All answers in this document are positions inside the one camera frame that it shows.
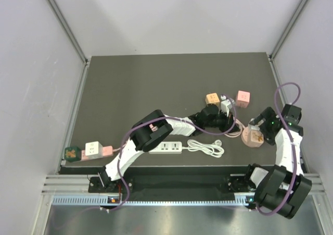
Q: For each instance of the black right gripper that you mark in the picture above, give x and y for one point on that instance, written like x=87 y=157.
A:
x=268 y=114

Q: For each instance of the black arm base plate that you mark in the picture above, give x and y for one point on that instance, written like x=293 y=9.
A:
x=223 y=183

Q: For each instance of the pink round socket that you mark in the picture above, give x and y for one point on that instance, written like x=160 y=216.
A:
x=244 y=135

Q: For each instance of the orange cube plug adapter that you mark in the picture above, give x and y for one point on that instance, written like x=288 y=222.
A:
x=212 y=98

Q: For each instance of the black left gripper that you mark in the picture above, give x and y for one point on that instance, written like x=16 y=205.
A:
x=228 y=121

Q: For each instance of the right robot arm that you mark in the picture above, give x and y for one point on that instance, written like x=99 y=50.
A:
x=284 y=186

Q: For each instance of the grey slotted cable duct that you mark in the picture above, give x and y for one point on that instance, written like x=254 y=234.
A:
x=105 y=200

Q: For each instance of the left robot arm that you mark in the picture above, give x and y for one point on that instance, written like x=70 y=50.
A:
x=149 y=132

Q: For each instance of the pink cube plug adapter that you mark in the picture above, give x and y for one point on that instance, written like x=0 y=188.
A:
x=242 y=99

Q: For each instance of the pink power strip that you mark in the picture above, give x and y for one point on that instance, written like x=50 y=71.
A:
x=107 y=151

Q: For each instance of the white cube plug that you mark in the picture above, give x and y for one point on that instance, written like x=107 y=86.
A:
x=227 y=105

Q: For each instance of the white cube plug adapter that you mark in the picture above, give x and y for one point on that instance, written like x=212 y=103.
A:
x=93 y=150

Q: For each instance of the green cube plug adapter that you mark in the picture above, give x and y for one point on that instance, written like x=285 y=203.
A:
x=72 y=154

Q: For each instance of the light pink deer cube plug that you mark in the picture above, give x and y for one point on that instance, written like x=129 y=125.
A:
x=255 y=138

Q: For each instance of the white power strip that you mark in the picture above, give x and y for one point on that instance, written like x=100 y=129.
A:
x=168 y=147

